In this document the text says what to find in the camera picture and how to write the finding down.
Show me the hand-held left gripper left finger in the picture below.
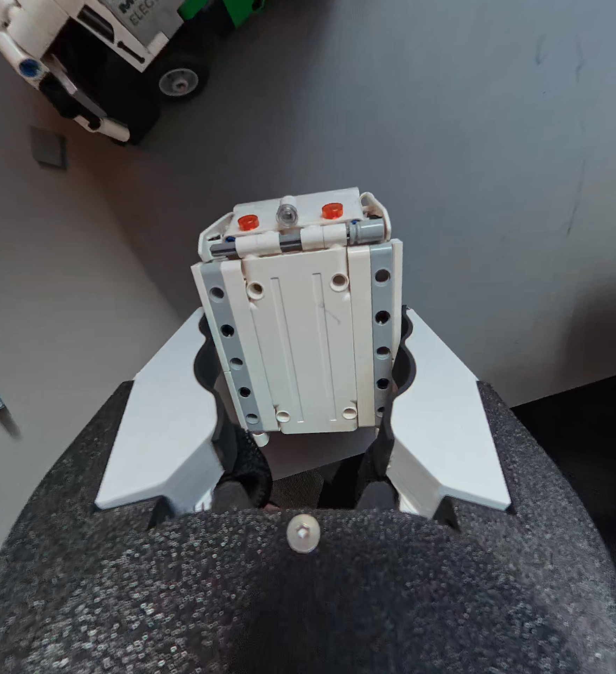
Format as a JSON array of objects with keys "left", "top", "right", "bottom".
[{"left": 94, "top": 308, "right": 224, "bottom": 516}]

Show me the white green lego truck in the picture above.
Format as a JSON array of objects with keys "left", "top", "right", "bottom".
[{"left": 0, "top": 0, "right": 266, "bottom": 145}]

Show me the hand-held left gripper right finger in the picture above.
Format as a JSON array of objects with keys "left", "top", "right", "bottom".
[{"left": 376, "top": 305, "right": 514, "bottom": 518}]

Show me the white lego truck container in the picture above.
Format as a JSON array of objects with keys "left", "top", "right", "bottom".
[{"left": 191, "top": 187, "right": 404, "bottom": 447}]

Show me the dark grey lego tile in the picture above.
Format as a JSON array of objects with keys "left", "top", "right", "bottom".
[{"left": 30, "top": 126, "right": 69, "bottom": 170}]

